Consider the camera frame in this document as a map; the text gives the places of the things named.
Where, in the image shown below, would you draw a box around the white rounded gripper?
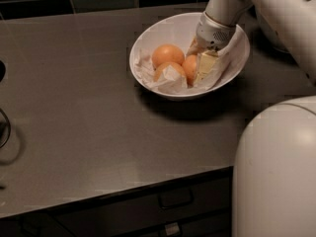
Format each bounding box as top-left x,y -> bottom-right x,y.
186,12 -> 236,84

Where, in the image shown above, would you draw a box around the orange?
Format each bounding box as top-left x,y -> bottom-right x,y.
182,54 -> 198,86
151,43 -> 185,68
153,62 -> 186,82

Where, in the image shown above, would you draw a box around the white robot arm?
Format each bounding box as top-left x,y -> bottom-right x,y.
197,0 -> 316,237

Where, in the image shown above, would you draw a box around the white bowl with oranges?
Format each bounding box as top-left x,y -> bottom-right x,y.
129,13 -> 250,101

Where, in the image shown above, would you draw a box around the white bowl with strawberries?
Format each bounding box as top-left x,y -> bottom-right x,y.
255,7 -> 288,53

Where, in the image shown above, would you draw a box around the white crumpled paper liner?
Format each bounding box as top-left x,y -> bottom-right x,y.
129,27 -> 250,100

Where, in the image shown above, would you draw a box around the dark drawer front with handle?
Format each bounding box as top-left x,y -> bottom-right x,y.
53,175 -> 233,237

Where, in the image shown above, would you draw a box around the black wire object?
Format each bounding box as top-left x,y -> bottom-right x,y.
0,61 -> 11,148

